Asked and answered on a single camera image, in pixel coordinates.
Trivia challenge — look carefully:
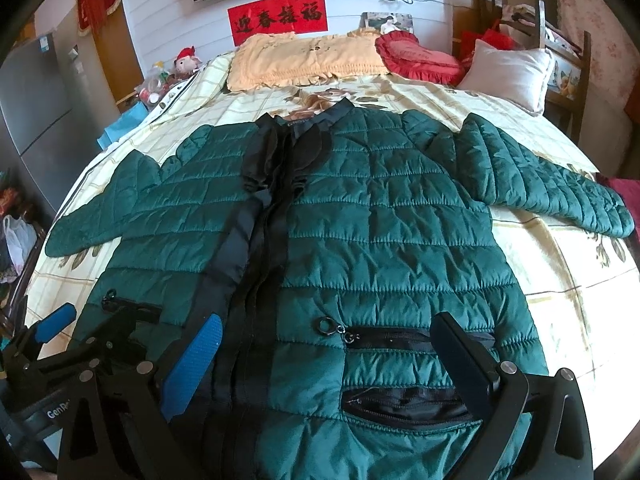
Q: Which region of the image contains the green quilted puffer jacket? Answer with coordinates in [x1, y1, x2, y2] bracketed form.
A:
[46, 101, 634, 479]

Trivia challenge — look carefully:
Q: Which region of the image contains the white plastic bag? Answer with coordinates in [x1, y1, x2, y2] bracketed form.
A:
[2, 216, 37, 274]

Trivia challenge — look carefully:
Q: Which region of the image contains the floral cream bed quilt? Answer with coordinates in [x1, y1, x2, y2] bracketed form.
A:
[22, 52, 640, 466]

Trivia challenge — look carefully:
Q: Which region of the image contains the blue bag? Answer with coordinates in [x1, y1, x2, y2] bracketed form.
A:
[96, 102, 149, 150]

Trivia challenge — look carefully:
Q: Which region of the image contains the grey refrigerator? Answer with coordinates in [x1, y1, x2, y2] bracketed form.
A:
[1, 8, 119, 220]

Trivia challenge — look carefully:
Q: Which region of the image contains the pig plush toy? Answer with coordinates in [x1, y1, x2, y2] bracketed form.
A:
[174, 46, 202, 79]

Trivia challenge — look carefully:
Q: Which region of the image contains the orange ruffled pillow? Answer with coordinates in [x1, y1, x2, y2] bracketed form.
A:
[227, 28, 388, 92]

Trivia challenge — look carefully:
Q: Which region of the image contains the wooden chair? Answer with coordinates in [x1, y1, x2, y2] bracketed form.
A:
[474, 0, 592, 144]

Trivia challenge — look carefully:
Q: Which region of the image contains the red Chinese couplet banner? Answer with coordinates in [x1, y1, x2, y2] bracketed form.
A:
[228, 0, 328, 47]

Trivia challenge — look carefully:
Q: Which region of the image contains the white square pillow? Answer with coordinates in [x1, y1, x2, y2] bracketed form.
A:
[458, 39, 554, 116]

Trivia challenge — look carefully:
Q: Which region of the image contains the red heart cushion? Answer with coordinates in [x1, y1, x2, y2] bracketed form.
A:
[375, 30, 465, 86]

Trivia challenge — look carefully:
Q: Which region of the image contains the framed photo on headboard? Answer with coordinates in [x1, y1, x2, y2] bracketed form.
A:
[359, 12, 414, 35]

